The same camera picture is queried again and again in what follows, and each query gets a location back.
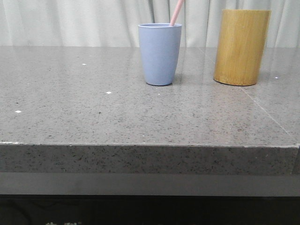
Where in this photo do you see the blue plastic cup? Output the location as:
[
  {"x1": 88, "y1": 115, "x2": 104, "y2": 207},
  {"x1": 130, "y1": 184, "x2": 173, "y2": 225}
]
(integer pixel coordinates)
[{"x1": 138, "y1": 23, "x2": 182, "y2": 86}]

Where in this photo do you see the bamboo cylindrical holder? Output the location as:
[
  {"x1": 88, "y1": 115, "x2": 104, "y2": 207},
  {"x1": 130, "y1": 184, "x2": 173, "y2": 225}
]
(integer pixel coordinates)
[{"x1": 213, "y1": 9, "x2": 271, "y2": 86}]

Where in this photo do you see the white curtain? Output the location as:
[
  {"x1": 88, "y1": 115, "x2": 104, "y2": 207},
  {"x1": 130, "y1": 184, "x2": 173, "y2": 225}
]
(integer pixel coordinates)
[{"x1": 0, "y1": 0, "x2": 300, "y2": 47}]

